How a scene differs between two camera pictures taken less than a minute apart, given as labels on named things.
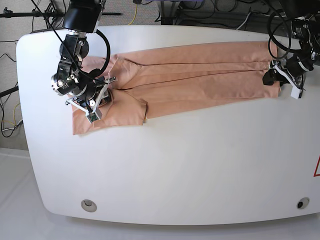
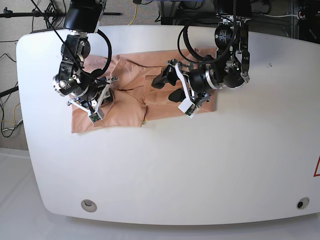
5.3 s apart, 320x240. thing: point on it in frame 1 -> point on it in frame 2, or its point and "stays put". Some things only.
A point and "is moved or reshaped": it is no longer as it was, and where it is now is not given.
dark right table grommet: [302, 203] stays put
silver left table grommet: [89, 205] stays put
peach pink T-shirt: [154, 81] is moved or reshaped
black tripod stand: [7, 14] stays put
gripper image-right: [295, 68] -> [196, 81]
